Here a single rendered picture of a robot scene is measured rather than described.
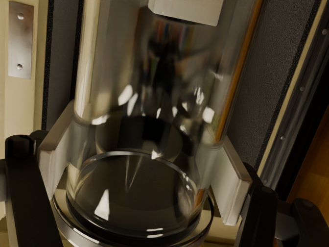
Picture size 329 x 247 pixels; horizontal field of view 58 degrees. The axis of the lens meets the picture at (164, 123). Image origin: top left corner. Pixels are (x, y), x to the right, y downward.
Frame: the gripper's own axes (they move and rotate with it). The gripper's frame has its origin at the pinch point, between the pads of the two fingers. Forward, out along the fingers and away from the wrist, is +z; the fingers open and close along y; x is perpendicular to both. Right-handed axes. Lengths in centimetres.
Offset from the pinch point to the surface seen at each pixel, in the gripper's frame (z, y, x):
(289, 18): 17.2, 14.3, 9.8
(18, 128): 13.4, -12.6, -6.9
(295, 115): 12.8, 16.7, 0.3
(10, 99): 13.4, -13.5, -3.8
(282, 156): 12.8, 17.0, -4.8
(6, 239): 10.2, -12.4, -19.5
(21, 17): 13.2, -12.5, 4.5
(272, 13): 22.3, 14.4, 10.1
